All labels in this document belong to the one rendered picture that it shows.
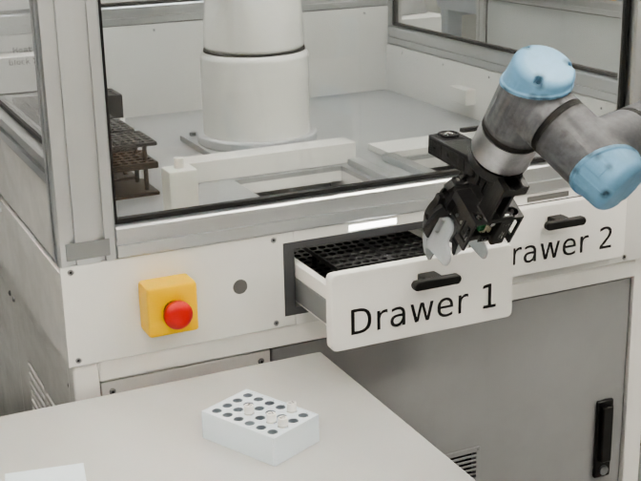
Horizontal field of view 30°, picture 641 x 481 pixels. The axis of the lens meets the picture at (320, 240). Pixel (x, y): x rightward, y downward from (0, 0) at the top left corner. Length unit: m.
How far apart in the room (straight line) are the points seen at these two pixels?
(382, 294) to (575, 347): 0.54
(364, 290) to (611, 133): 0.45
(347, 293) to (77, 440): 0.40
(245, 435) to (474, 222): 0.38
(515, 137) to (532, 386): 0.76
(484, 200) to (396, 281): 0.23
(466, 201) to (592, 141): 0.22
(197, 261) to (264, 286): 0.11
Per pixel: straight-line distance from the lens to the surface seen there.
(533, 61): 1.36
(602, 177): 1.32
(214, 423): 1.52
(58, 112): 1.59
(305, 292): 1.73
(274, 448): 1.46
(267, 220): 1.71
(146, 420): 1.61
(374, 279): 1.63
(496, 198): 1.44
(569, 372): 2.11
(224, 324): 1.73
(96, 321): 1.67
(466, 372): 1.98
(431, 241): 1.56
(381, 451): 1.50
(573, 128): 1.34
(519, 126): 1.37
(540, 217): 1.92
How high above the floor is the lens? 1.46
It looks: 18 degrees down
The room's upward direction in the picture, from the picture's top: 1 degrees counter-clockwise
